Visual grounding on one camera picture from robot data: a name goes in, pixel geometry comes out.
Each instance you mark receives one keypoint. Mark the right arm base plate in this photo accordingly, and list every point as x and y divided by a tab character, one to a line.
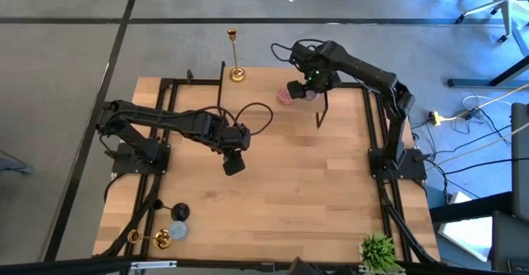
413	169

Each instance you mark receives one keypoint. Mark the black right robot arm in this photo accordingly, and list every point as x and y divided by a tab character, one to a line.
363	70

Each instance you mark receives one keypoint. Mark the grey cabinet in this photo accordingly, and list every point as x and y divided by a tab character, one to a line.
521	163

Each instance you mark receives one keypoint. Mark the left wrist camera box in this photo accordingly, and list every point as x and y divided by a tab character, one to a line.
234	164

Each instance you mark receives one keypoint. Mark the grey round candle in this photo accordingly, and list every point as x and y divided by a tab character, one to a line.
178	230

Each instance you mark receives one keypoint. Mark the dark desk foot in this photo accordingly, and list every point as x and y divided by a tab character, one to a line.
471	83

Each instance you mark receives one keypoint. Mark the short gold candlestick holder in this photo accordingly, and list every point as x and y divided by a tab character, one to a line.
163	239

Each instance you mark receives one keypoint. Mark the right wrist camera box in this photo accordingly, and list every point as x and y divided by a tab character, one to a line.
296	89

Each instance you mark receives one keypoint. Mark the white office chair base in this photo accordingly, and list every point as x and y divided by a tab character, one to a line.
506	4

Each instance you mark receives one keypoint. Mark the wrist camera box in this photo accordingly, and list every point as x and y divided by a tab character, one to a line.
234	164
296	89

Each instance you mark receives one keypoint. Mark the black aluminium table frame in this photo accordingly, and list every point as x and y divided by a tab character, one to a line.
370	118

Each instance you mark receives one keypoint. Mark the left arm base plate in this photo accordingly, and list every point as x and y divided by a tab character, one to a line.
124	165

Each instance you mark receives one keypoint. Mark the green potted plant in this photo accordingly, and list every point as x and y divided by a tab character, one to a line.
380	252

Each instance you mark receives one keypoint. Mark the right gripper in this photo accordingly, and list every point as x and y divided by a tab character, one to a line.
319	77

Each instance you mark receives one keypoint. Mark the black diagonal beam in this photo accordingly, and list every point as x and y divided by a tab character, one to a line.
467	210

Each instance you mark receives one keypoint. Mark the pink patterned round candle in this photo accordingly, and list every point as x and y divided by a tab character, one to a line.
283	97

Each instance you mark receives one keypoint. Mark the dark grey box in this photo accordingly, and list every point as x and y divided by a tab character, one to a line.
510	246

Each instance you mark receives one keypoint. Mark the tall gold candlestick holder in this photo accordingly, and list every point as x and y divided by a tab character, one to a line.
237	75

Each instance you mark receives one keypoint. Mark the yellow power plug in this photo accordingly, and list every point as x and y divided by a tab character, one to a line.
436	118

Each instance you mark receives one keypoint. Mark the purple patterned round candle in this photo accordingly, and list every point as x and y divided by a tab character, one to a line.
312	96

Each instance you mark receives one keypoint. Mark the wooden shelf black legs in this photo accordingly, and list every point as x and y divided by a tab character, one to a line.
264	81

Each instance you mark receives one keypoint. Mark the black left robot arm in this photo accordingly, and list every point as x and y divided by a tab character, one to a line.
165	120

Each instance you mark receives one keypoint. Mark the black candlestick holder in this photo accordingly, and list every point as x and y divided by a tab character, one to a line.
180	211

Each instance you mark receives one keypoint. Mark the white panel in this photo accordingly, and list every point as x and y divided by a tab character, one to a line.
467	235

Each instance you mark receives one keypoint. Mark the silver metal bracket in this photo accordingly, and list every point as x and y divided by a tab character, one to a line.
153	264

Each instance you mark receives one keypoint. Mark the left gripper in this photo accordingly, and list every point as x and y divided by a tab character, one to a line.
235	138

